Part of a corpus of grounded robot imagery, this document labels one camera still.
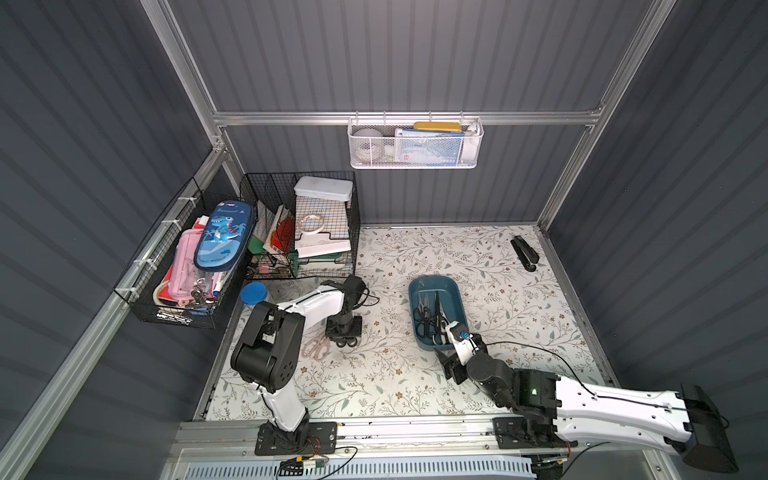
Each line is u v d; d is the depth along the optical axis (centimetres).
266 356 47
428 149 87
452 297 99
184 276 68
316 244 91
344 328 79
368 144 84
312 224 94
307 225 94
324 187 101
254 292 79
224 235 70
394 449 72
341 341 85
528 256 108
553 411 53
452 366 66
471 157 88
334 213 96
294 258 96
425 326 92
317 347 89
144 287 62
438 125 89
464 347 63
